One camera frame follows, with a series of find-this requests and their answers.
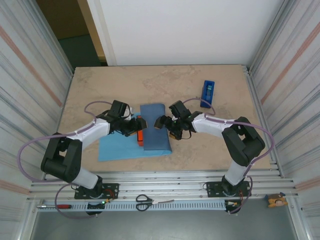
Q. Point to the orange gift box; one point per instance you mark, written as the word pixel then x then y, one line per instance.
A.
pixel 140 138

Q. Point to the blue wrapping paper sheet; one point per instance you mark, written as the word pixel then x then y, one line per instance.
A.
pixel 155 142

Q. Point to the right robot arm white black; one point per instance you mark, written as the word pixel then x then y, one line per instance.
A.
pixel 212 125

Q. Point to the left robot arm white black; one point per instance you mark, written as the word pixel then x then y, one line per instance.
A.
pixel 87 130

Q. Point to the blue tape dispenser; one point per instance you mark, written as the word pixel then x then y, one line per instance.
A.
pixel 207 98

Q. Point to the small yellow toy figure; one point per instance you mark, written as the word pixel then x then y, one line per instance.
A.
pixel 276 200

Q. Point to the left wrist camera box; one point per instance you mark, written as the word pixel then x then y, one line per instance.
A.
pixel 128 113

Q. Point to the aluminium rail frame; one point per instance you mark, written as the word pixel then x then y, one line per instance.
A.
pixel 162 180

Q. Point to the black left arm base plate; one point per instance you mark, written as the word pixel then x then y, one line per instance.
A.
pixel 112 191

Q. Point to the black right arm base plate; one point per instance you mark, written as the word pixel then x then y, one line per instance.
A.
pixel 213 188

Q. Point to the white door frame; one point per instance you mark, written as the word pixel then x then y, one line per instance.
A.
pixel 100 30

